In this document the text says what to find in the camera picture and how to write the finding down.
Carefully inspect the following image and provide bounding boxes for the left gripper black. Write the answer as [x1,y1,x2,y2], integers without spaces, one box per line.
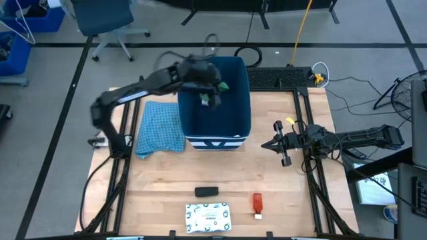
[181,56,224,109]

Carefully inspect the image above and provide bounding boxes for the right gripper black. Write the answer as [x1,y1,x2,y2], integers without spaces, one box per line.
[260,120,308,168]

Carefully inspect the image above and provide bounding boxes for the black rectangular case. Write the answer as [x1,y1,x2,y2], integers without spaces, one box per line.
[194,186,220,198]

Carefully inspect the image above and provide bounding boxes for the white green-print gauze pack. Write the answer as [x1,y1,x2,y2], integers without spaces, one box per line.
[185,202,232,233]

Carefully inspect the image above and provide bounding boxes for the navy fabric basket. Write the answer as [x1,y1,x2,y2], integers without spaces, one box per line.
[177,55,252,152]

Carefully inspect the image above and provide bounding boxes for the large blue plastic bin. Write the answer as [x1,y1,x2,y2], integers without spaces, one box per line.
[0,0,66,34]

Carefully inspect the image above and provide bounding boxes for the small blue plastic bin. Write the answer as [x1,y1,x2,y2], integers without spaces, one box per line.
[0,31,33,77]

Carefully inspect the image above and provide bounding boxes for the orange bottle white cap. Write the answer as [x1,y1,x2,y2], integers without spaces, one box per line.
[252,192,264,221]

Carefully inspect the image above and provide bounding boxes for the blue patterned cloth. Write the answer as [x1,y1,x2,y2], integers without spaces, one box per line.
[134,100,187,160]

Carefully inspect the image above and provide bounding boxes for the black mesh panel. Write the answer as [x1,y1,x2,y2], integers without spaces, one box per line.
[246,66,316,91]

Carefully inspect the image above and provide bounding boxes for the black remote control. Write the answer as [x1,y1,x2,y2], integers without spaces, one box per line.
[343,147,370,161]

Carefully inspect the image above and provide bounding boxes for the black table stand legs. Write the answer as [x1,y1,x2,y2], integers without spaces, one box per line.
[181,0,340,31]

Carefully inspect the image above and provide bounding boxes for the white printed box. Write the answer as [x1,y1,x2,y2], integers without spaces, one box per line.
[353,163,397,206]

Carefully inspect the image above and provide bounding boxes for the black table clamp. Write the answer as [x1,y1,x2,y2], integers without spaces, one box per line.
[87,135,109,150]

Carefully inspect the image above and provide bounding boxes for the white blue round container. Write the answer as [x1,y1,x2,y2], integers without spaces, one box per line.
[382,203,399,225]

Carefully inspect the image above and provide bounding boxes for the dark grey desk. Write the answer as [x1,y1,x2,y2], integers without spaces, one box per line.
[345,146,427,240]

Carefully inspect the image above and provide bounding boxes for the blue office chair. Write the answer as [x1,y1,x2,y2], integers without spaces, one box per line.
[70,0,151,63]

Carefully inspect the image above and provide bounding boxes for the black floor fan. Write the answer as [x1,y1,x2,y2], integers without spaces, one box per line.
[372,69,427,122]

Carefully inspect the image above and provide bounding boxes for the grey monitor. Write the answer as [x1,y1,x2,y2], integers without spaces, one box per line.
[410,78,427,168]

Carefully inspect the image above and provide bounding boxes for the black equipment base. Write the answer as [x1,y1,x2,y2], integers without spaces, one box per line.
[0,103,14,122]

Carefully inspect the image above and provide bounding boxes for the black aluminium table frame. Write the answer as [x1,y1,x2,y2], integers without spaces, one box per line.
[75,85,360,236]

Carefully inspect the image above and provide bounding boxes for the coiled black cable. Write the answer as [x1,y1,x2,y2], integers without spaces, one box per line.
[233,44,264,69]

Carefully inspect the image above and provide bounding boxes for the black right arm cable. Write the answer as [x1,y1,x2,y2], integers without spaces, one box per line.
[299,118,413,207]

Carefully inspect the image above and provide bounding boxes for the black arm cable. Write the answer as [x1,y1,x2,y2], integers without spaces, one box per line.
[79,155,113,231]
[299,118,413,207]

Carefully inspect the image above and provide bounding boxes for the thin black floor cable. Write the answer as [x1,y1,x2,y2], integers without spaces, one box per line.
[324,76,412,118]

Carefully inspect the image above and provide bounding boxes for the white cable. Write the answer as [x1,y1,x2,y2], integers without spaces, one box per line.
[311,61,331,89]

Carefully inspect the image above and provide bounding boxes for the yellow cable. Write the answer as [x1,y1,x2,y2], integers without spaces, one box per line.
[290,0,315,66]

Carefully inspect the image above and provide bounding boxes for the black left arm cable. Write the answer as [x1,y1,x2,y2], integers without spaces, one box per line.
[79,155,113,231]

